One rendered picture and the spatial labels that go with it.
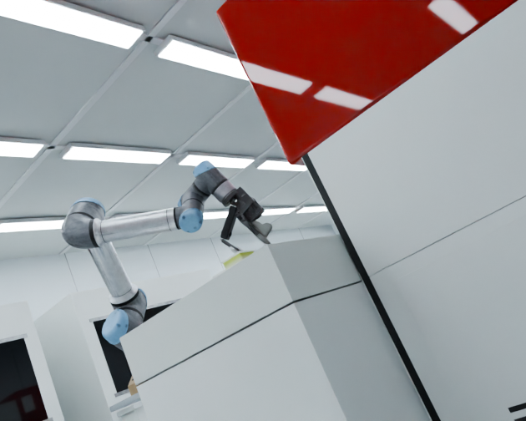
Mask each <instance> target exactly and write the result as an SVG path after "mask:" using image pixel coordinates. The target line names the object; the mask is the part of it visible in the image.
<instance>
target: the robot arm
mask: <svg viewBox="0 0 526 421"><path fill-rule="evenodd" d="M193 175H194V177H195V178H196V179H195V180H194V182H193V183H192V184H191V186H190V187H189V188H188V190H187V191H186V192H185V193H184V194H183V195H182V196H181V197H180V199H179V201H178V204H177V205H178V207H174V208H169V209H164V210H156V211H151V212H146V213H141V214H137V215H131V216H123V217H118V218H113V219H108V220H105V219H104V217H105V208H104V205H103V204H102V203H101V202H100V201H99V200H96V199H94V198H91V197H84V198H80V199H78V200H76V201H75V202H74V203H73V204H72V206H71V207H70V210H69V212H68V214H67V216H66V218H65V220H64V221H63V224H62V227H61V233H62V237H63V239H64V240H65V241H66V242H67V243H68V244H69V245H70V246H72V247H75V248H78V249H88V251H89V254H90V256H91V257H92V259H93V261H94V264H95V266H96V267H97V268H98V270H99V273H100V275H101V277H102V278H103V280H104V283H105V285H106V287H107V288H108V290H109V292H110V295H109V302H110V304H111V305H112V307H113V309H114V310H113V311H112V312H111V313H110V314H109V316H108V317H107V319H106V322H105V323H104V325H103V329H102V334H103V337H104V338H105V339H106V340H107V341H108V342H109V343H111V344H113V345H114V346H115V347H117V348H119V349H120V350H122V351H124V350H123V347H122V344H121V342H120V340H119V339H120V338H121V337H122V336H124V335H125V334H127V333H128V332H130V331H132V330H134V329H135V328H136V327H138V326H139V325H141V324H143V322H144V314H145V311H146V308H147V297H146V294H145V293H144V291H143V290H142V289H140V288H138V287H137V286H136V285H135V284H132V283H131V282H130V280H129V278H128V276H127V274H126V271H125V269H124V267H123V265H122V263H121V261H120V259H119V257H118V255H117V253H116V251H115V249H114V247H113V245H112V241H121V240H126V239H130V238H135V237H140V236H148V235H153V234H158V233H163V232H167V231H176V230H180V229H182V230H183V231H185V232H189V233H194V232H197V231H198V230H199V229H200V228H201V226H202V224H203V220H204V207H205V202H206V200H207V199H208V198H209V197H210V195H211V194H212V195H213V196H214V197H215V198H216V199H217V200H218V201H219V202H220V203H221V204H222V205H223V206H224V207H227V206H229V205H231V206H230V209H229V211H228V214H227V217H226V219H225V224H224V227H223V230H222V231H221V235H220V238H222V239H225V240H229V239H230V237H231V235H232V231H233V228H234V225H235V220H236V218H237V219H238V220H239V221H240V222H241V223H242V224H243V225H244V226H246V227H247V228H248V229H249V230H250V231H251V232H252V233H253V234H254V235H255V236H257V237H258V238H259V239H260V240H261V241H262V242H263V243H265V244H271V243H270V242H269V240H268V239H267V237H268V235H269V233H270V232H271V229H272V224H270V223H265V224H261V223H260V222H259V221H256V220H257V219H259V218H260V217H261V216H262V214H263V213H264V212H265V210H264V208H263V207H262V206H260V205H259V203H257V201H256V200H255V199H254V198H253V197H250V196H249V195H248V194H247V193H246V192H245V190H244V189H243V188H242V187H239V188H238V189H237V188H236V187H235V186H234V185H233V184H232V183H231V182H230V181H229V180H228V179H227V178H226V177H225V176H224V175H223V174H222V173H221V172H220V171H219V170H218V169H217V167H215V166H214V165H213V164H212V163H211V162H210V161H208V160H204V161H202V162H200V163H199V164H198V165H197V166H196V167H195V168H194V170H193ZM252 198H253V199H252ZM235 200H237V202H235Z"/></svg>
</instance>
